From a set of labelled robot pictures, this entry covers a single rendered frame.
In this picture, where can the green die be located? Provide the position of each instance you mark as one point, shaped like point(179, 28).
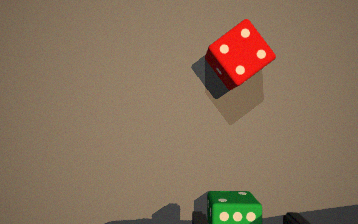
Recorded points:
point(233, 207)

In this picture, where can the red die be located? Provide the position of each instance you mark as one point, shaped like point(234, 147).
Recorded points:
point(239, 54)

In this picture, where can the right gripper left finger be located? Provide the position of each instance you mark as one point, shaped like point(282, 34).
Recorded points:
point(199, 218)

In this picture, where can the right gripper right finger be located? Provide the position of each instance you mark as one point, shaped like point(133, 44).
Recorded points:
point(294, 218)

